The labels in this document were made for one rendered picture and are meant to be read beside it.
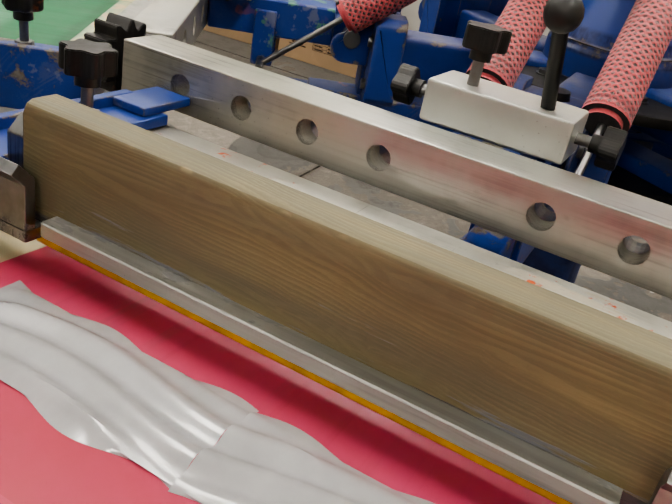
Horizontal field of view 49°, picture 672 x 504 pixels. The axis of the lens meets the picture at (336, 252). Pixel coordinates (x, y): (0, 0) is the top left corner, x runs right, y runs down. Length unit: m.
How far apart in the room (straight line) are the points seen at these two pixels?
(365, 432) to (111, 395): 0.13
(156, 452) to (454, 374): 0.14
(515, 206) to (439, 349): 0.23
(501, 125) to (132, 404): 0.37
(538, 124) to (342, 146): 0.16
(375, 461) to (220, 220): 0.15
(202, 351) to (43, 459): 0.11
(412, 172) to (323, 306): 0.24
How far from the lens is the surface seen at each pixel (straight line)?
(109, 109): 0.66
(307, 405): 0.40
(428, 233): 0.54
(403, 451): 0.39
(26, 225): 0.48
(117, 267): 0.43
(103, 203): 0.45
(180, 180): 0.40
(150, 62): 0.71
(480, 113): 0.61
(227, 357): 0.43
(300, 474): 0.36
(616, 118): 0.76
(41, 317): 0.44
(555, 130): 0.60
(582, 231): 0.56
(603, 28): 1.09
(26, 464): 0.36
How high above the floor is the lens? 1.25
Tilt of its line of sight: 29 degrees down
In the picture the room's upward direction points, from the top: 10 degrees clockwise
